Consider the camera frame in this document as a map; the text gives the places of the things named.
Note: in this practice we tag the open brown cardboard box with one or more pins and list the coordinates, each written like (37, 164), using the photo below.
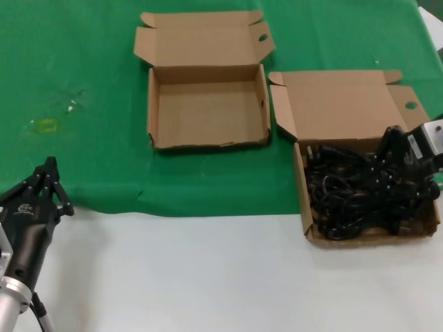
(207, 103)
(339, 110)

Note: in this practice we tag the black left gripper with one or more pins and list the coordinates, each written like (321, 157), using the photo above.
(29, 228)

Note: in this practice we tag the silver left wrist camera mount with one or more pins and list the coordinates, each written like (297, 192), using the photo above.
(4, 254)

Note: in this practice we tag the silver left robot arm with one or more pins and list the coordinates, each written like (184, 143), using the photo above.
(8, 304)

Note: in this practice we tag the green table cloth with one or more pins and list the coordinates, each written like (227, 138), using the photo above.
(86, 52)

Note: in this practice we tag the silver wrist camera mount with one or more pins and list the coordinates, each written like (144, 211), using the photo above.
(4, 254)
(434, 135)

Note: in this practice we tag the yellow tape square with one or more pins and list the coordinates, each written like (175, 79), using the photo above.
(47, 126)

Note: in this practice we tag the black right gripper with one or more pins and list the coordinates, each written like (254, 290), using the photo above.
(420, 155)

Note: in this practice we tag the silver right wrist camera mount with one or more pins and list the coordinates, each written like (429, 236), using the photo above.
(434, 135)

